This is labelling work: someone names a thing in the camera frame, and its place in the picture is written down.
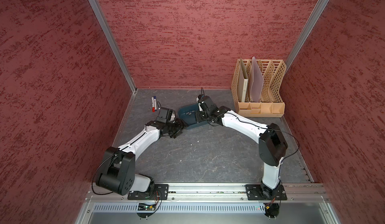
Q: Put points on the right aluminium corner post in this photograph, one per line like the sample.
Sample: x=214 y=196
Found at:
x=307 y=29

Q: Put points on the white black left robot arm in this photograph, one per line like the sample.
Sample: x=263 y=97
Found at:
x=117 y=174

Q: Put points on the aluminium corner post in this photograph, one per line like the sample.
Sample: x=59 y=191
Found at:
x=307 y=29
x=112 y=43

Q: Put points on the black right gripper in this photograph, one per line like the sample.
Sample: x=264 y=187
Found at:
x=198 y=116

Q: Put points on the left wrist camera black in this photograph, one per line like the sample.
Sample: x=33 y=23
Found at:
x=166 y=115

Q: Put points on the beige plastic file organizer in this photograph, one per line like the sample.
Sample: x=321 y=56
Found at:
x=270 y=103

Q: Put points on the red cap whiteboard marker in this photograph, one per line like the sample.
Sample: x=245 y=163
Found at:
x=153 y=110

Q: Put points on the grey translucent folder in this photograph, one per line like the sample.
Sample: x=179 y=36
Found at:
x=256 y=81

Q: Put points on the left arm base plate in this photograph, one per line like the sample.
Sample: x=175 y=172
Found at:
x=155 y=192

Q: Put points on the left aluminium corner post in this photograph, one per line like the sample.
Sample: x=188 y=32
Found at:
x=112 y=43

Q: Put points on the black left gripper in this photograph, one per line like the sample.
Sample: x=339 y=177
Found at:
x=180 y=123

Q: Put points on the beige folder in organizer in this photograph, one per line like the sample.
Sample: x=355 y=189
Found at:
x=242 y=81

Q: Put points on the blue cap whiteboard marker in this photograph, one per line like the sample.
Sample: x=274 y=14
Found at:
x=155 y=103

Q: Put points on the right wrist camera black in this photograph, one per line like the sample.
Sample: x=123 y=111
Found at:
x=206 y=104

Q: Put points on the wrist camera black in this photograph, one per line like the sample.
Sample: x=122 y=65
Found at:
x=166 y=115
x=206 y=104

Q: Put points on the teal plastic storage box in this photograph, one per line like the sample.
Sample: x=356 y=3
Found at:
x=191 y=116

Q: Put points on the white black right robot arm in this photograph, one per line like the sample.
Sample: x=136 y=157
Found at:
x=270 y=139

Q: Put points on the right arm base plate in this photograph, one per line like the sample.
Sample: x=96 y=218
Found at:
x=261 y=192

